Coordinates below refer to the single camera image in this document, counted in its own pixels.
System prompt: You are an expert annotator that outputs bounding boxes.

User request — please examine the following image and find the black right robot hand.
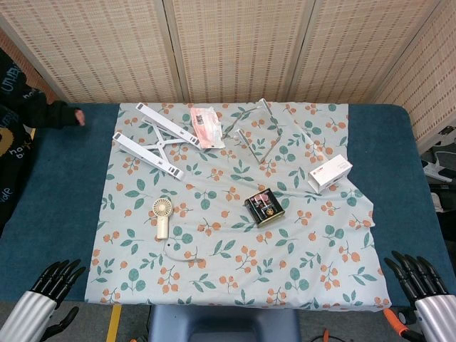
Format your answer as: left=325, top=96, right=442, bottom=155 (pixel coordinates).
left=383, top=250, right=451, bottom=309

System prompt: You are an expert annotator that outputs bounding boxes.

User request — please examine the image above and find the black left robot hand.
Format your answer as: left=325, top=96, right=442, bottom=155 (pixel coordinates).
left=31, top=259, right=88, bottom=309

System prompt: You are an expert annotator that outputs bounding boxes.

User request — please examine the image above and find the cream handheld fan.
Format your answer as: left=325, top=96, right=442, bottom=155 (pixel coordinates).
left=152, top=197, right=173, bottom=240

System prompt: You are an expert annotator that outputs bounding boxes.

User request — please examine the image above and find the white equipment on floor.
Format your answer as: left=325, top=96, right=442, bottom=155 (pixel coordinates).
left=420, top=125, right=456, bottom=185

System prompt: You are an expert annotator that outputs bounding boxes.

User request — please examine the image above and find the white cardboard box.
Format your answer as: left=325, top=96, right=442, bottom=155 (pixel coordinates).
left=308, top=155, right=354, bottom=195

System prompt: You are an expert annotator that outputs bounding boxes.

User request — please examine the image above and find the person in black hoodie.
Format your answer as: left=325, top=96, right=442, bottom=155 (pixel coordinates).
left=0, top=48, right=86, bottom=232

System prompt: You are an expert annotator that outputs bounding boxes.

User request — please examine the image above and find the black square tin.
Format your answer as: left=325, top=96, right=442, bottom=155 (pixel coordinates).
left=244, top=188, right=286, bottom=229

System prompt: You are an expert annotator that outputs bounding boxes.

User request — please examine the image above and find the white folding laptop stand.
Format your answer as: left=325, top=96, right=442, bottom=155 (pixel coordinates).
left=112, top=102, right=202, bottom=180

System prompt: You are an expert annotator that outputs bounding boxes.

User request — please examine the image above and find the floral tablecloth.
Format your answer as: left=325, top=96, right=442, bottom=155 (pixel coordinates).
left=84, top=102, right=392, bottom=310

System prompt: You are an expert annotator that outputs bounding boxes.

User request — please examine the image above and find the pink plastic packet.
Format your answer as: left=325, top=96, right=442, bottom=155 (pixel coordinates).
left=190, top=105, right=226, bottom=150

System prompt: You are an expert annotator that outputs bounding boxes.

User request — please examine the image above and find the woven folding screen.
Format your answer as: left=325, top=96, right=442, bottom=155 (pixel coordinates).
left=0, top=0, right=456, bottom=150

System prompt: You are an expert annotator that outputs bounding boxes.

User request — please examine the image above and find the orange-handled tool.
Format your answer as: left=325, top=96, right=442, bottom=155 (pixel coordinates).
left=383, top=308, right=410, bottom=336

